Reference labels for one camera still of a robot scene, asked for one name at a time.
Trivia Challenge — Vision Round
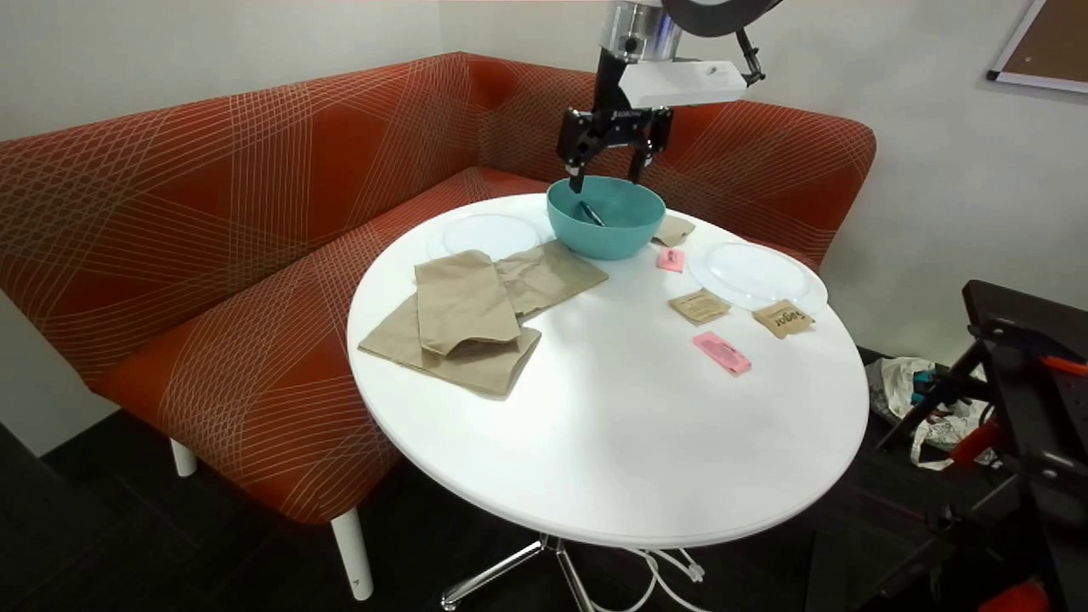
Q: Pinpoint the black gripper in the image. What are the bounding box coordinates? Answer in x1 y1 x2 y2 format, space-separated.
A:
553 103 672 198

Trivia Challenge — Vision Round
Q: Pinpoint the chrome table base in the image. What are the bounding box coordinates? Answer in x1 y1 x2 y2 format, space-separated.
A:
438 533 707 612

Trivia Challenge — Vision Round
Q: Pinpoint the black robot cart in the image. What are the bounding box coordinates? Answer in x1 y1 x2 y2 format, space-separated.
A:
860 277 1088 612

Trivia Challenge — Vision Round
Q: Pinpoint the framed cork board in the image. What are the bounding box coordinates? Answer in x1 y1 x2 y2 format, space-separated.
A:
981 0 1088 98

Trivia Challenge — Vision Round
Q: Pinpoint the teal bowl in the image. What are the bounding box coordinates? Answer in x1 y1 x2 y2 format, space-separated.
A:
543 173 670 266

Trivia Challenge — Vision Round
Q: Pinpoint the brown packet printed Sugar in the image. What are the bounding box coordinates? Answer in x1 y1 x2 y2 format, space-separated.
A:
747 295 818 345

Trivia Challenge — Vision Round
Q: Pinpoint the white bag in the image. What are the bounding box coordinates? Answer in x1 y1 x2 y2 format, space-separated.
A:
865 350 969 475

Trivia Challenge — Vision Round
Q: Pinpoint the white cable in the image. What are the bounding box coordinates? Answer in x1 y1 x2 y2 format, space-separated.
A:
614 543 709 612

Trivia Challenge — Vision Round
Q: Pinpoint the orange handled clamp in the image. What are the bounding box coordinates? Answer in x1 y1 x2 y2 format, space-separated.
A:
1036 350 1088 384
977 575 1059 612
947 418 1011 469

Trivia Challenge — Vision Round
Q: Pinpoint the orange patterned sofa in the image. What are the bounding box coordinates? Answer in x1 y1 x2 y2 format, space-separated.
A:
0 48 882 606

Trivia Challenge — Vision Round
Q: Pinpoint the plain brown sugar packet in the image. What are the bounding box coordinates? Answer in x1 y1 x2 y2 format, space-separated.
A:
662 287 734 330

